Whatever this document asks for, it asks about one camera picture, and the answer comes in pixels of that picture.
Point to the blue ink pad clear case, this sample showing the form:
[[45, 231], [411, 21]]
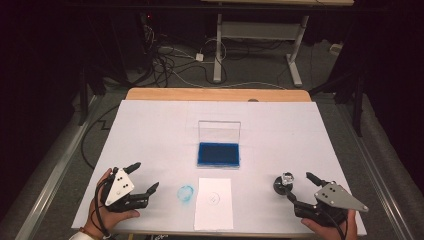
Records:
[[218, 155]]

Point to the metal floor rail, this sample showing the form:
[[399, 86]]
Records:
[[56, 176], [376, 166]]

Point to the white metal frame desk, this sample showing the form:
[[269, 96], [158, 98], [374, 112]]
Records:
[[260, 30]]

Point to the black stand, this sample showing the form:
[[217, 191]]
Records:
[[83, 100], [358, 100]]

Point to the black stamp with crystal knob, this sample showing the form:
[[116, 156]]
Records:
[[282, 186]]

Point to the white paper sheet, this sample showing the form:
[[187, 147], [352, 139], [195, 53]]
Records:
[[213, 216]]

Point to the white power adapter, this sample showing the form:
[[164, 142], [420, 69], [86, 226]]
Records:
[[199, 57]]

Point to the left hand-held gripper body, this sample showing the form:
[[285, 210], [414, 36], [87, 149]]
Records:
[[118, 188]]

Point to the person's right hand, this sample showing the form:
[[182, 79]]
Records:
[[333, 233]]

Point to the small white box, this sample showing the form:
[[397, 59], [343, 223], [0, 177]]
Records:
[[335, 49]]

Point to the person's left hand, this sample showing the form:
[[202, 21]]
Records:
[[106, 220]]

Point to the black power strip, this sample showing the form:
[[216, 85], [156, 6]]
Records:
[[146, 28]]

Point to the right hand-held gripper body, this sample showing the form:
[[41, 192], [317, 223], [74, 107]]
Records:
[[340, 197]]

